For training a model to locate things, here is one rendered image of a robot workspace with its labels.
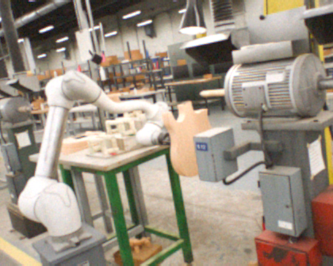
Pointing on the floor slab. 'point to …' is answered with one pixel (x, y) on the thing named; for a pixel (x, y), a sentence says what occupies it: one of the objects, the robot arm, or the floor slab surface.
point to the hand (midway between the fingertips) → (189, 140)
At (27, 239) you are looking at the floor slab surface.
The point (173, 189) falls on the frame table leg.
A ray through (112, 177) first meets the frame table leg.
